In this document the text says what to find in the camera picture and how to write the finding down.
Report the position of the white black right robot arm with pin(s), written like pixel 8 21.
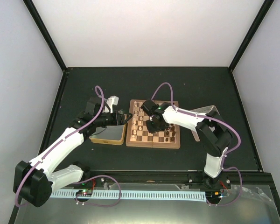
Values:
pixel 211 131

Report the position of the wooden chess board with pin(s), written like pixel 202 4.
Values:
pixel 145 139

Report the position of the white slotted cable duct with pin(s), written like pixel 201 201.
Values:
pixel 134 195

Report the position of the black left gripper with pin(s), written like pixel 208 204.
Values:
pixel 121 117

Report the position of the small electronics board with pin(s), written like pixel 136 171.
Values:
pixel 84 192

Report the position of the yellow tin box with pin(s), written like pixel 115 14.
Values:
pixel 112 135

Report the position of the black frame post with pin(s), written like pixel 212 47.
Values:
pixel 266 5
pixel 45 33

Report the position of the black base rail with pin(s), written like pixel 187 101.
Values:
pixel 198 178

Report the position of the black frame post left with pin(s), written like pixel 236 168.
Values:
pixel 45 33

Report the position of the clear plastic tray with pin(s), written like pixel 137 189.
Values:
pixel 206 109

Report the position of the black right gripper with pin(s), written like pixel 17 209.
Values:
pixel 151 129

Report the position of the black frame post right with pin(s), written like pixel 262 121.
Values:
pixel 266 5

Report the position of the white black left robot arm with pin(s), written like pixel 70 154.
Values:
pixel 37 179

